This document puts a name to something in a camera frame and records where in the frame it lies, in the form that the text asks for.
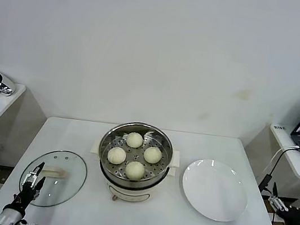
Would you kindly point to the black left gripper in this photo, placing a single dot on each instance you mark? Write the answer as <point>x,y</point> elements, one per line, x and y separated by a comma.
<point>25,195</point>

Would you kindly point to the round glass pot lid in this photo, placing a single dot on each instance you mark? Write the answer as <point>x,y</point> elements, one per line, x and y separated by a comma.
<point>69,174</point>

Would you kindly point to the white steamed baozi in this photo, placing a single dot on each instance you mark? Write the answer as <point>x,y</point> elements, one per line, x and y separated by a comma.
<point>152,154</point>
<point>135,170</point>
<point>117,155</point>
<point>134,139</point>

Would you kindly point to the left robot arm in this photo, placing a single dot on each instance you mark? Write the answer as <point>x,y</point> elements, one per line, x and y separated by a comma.
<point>8,215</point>

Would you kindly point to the steel steamer pot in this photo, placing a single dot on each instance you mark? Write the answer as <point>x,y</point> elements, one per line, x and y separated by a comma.
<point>128,194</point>

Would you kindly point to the stainless steel steamer basket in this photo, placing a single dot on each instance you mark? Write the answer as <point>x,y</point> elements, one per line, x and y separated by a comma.
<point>157,173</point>

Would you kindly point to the white side table with label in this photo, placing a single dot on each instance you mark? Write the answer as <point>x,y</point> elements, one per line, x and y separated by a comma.
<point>281,137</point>

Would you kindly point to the small printed label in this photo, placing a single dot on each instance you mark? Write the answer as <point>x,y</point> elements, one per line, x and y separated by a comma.
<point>279,127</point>

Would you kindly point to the white round plate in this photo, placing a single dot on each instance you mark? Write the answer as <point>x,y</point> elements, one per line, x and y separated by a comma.
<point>214,191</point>

